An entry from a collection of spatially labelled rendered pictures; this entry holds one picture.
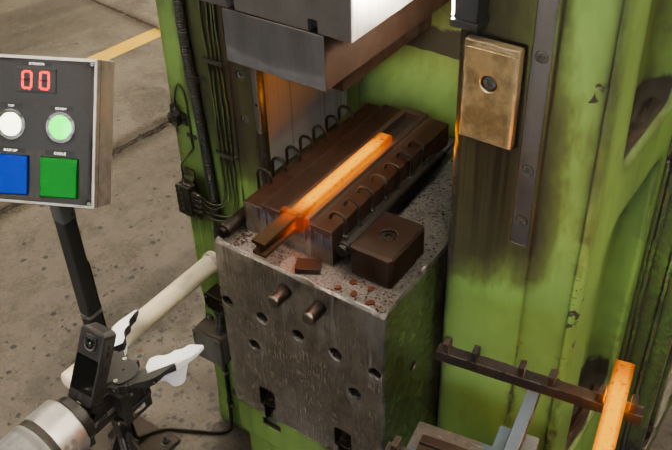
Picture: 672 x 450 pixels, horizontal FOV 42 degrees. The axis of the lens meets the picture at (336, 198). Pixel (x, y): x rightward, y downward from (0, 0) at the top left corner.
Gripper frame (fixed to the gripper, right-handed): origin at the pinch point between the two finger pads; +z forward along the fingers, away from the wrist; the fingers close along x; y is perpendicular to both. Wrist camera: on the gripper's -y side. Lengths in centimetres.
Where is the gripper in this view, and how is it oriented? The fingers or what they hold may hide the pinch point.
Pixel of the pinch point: (168, 325)
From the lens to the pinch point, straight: 136.7
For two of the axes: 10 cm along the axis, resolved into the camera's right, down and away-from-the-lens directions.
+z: 5.7, -5.1, 6.5
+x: 8.2, 3.2, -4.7
